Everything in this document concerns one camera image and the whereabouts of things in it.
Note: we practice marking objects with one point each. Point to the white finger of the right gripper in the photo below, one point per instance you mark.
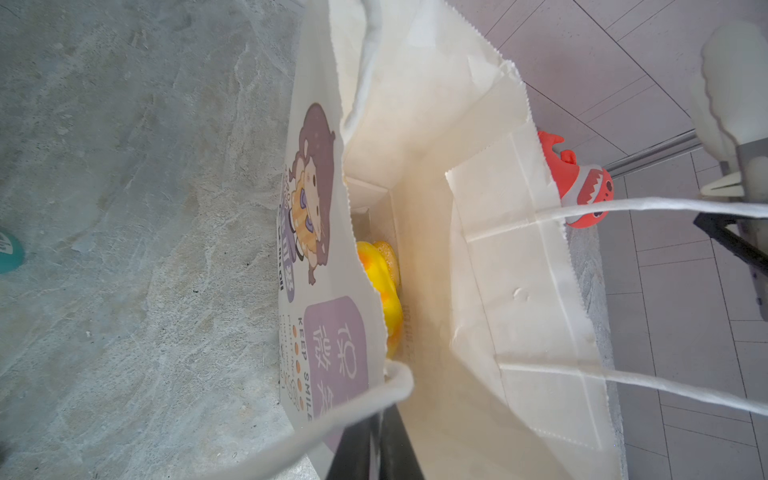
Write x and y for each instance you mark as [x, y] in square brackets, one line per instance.
[734, 70]
[716, 143]

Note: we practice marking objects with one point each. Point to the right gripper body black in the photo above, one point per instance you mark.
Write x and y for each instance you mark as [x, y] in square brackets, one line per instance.
[743, 236]

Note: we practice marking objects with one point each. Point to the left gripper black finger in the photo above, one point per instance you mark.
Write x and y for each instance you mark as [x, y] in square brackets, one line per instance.
[376, 448]

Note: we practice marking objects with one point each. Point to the white printed paper bag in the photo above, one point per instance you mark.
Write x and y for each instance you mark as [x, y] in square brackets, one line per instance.
[407, 126]

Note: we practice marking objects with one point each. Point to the red shark plush toy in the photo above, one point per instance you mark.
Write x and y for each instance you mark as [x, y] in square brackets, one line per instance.
[576, 184]

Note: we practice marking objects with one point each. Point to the teal tube bottle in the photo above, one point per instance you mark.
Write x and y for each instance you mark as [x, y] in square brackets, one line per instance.
[12, 253]

